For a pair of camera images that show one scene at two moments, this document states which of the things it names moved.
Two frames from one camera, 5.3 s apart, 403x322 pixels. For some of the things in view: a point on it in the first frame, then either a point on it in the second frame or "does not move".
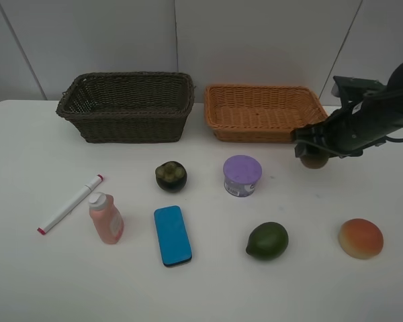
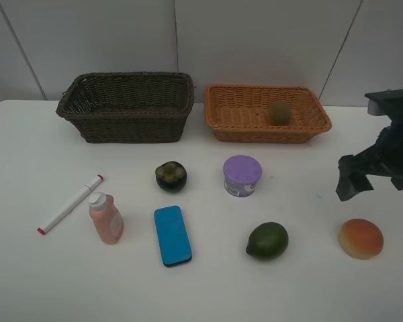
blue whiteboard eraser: (173, 239) does not move
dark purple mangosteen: (170, 176) does not move
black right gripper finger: (303, 147) → (350, 184)
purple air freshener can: (242, 174) does not move
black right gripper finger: (318, 130) → (350, 164)
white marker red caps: (86, 190) does not move
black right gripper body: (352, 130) → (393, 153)
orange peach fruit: (361, 239) does not move
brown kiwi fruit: (314, 161) → (280, 113)
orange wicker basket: (260, 114) does not move
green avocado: (267, 241) does not move
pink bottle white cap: (107, 218) does not move
